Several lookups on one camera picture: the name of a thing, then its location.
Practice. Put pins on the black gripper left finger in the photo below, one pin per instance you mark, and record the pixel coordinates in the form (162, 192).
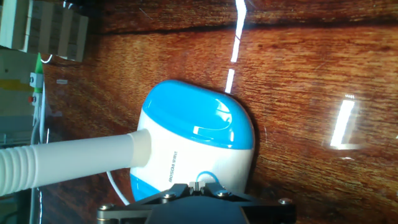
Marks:
(124, 214)

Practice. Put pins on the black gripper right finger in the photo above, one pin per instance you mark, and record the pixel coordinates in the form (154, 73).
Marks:
(270, 214)

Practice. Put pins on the blue and white desk lamp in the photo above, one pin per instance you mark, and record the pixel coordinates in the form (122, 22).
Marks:
(199, 112)

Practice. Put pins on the glossy brown wooden board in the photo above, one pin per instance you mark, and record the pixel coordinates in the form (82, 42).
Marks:
(311, 77)

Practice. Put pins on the pale panel with buttons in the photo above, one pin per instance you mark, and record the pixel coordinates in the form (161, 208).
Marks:
(15, 118)

